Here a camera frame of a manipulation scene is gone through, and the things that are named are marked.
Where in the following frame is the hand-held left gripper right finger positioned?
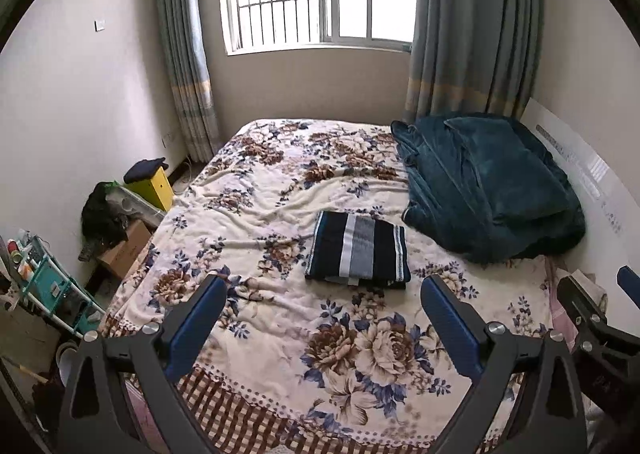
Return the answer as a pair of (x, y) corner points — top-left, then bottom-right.
(421, 275), (588, 454)

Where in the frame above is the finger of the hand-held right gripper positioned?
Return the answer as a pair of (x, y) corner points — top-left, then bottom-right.
(616, 266), (640, 309)
(556, 275), (612, 350)

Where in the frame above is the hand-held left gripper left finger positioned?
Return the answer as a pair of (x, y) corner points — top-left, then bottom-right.
(57, 274), (228, 454)

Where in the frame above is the striped knit sweater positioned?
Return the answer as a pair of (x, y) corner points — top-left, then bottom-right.
(305, 210), (412, 291)

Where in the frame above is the beige cloth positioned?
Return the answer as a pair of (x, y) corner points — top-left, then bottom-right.
(570, 269), (609, 317)

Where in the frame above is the floral bed blanket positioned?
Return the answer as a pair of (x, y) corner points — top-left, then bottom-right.
(100, 119), (556, 451)

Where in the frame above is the cardboard box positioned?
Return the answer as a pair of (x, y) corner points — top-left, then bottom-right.
(97, 221), (153, 281)

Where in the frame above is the teal plush blanket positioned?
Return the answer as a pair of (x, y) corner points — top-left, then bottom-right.
(391, 112), (586, 265)

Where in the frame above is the white bed headboard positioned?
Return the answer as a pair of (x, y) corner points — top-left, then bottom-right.
(520, 98), (640, 285)

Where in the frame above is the white plastic item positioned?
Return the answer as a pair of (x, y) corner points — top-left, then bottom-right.
(112, 185), (166, 225)

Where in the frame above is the yellow box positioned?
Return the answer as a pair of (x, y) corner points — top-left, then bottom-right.
(124, 166), (174, 213)

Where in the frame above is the black bag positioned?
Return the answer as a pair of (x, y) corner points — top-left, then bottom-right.
(81, 181), (132, 247)

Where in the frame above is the teal storage rack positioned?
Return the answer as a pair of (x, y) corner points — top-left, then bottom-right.
(0, 231), (107, 339)

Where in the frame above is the dark cap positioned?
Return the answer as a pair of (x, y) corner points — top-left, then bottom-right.
(123, 158), (167, 185)

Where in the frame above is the teal plush pillow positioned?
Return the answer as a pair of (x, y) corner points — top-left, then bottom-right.
(444, 115), (571, 222)

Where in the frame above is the wooden stick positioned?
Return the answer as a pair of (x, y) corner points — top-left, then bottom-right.
(0, 356), (51, 383)

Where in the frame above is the grey-blue curtain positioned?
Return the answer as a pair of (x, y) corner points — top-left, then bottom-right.
(155, 0), (222, 165)
(402, 0), (546, 125)

